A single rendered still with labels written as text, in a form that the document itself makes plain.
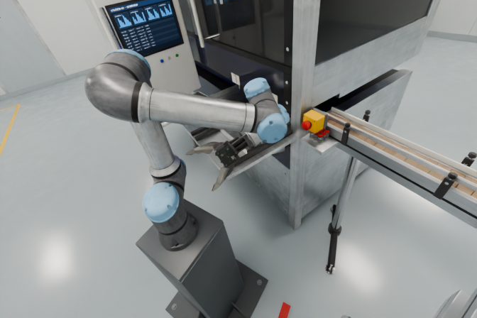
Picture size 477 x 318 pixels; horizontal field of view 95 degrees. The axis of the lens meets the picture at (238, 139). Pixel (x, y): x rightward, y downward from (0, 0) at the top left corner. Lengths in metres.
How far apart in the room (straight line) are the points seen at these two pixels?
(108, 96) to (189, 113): 0.17
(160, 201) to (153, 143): 0.19
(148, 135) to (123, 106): 0.23
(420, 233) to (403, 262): 0.27
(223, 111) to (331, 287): 1.37
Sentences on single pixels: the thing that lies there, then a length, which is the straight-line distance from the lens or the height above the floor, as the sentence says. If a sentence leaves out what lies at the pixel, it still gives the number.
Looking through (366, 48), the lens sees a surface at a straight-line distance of 1.24.
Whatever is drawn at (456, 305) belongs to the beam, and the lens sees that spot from 1.23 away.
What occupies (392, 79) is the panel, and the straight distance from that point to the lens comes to 1.70.
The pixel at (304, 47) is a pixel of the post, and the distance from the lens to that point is 0.89.
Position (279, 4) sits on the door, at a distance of 0.96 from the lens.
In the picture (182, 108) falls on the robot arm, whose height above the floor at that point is 1.34.
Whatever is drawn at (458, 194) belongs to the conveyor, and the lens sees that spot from 0.97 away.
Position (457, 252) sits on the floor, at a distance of 2.05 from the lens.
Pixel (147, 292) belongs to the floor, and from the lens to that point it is 1.83.
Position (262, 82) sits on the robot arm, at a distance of 0.66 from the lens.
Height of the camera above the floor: 1.58
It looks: 39 degrees down
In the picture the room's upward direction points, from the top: 10 degrees counter-clockwise
